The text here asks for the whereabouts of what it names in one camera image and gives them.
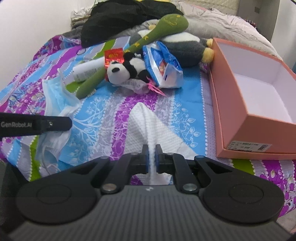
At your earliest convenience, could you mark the white textured cloth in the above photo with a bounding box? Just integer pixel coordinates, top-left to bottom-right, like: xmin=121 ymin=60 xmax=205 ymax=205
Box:
xmin=124 ymin=103 xmax=197 ymax=185

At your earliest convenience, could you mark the blue surgical face mask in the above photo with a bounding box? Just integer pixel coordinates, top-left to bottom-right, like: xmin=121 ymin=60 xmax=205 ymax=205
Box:
xmin=35 ymin=72 xmax=80 ymax=177

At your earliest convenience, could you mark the blue plastic snack bag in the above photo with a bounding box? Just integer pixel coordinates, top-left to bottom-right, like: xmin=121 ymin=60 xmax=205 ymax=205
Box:
xmin=142 ymin=41 xmax=184 ymax=88

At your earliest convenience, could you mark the panda plush toy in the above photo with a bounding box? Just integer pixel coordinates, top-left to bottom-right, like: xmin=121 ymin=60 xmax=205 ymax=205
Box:
xmin=107 ymin=52 xmax=152 ymax=85

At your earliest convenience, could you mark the white cylindrical bottle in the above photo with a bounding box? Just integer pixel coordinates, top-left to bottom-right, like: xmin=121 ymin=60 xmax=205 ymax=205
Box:
xmin=73 ymin=57 xmax=105 ymax=82

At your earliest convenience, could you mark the red foil packet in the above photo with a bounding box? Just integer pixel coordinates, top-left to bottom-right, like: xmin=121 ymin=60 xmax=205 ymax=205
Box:
xmin=104 ymin=48 xmax=124 ymax=69

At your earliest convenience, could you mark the grey penguin plush toy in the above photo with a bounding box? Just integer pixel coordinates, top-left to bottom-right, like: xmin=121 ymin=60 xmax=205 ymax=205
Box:
xmin=129 ymin=15 xmax=214 ymax=68

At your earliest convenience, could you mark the orange cardboard box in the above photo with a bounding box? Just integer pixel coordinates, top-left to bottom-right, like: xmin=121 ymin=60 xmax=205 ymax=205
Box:
xmin=209 ymin=38 xmax=295 ymax=160

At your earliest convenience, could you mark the cardboard box by bed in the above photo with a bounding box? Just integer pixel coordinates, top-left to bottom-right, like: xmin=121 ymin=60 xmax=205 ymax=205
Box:
xmin=70 ymin=7 xmax=92 ymax=27

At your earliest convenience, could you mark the long green plush toy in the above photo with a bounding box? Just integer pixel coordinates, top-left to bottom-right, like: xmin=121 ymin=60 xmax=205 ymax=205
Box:
xmin=76 ymin=14 xmax=189 ymax=99

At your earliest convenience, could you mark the black clothing pile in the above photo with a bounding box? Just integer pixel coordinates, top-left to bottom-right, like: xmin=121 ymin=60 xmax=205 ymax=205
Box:
xmin=81 ymin=1 xmax=184 ymax=48

